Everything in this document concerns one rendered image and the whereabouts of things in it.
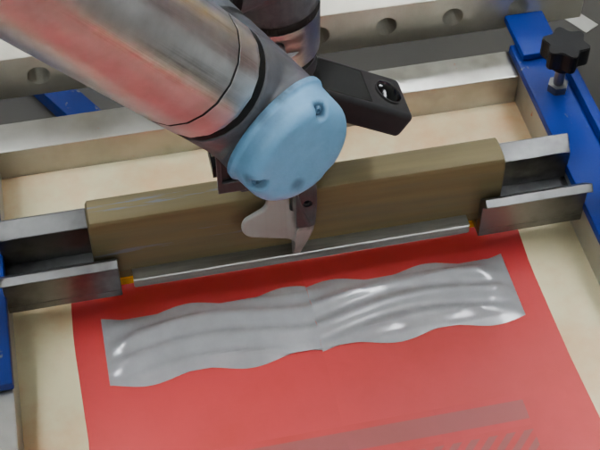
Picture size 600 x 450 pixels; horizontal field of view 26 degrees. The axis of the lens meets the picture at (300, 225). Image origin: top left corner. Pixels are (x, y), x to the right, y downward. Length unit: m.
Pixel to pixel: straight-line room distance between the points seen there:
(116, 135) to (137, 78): 0.56
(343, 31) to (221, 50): 0.59
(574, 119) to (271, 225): 0.33
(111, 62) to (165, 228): 0.44
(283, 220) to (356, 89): 0.13
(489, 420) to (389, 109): 0.27
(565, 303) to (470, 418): 0.15
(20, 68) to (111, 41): 0.62
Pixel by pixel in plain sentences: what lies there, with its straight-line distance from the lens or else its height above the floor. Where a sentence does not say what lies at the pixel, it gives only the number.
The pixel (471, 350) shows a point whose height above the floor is 0.95.
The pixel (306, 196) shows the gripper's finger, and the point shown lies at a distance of 1.03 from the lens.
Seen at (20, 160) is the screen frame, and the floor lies 0.98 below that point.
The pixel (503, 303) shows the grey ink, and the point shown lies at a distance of 1.14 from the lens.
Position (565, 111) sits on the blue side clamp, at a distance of 1.25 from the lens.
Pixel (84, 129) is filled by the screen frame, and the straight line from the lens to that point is 1.24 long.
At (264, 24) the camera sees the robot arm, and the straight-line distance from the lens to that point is 0.92.
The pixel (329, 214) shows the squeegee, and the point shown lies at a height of 1.02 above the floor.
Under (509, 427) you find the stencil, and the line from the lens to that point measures 1.08.
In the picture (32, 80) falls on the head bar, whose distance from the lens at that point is 1.27.
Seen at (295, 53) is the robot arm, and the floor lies 1.23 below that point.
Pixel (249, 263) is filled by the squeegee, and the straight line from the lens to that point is 1.11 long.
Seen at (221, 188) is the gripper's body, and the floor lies 1.10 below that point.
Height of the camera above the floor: 1.86
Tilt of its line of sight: 49 degrees down
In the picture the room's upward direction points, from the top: straight up
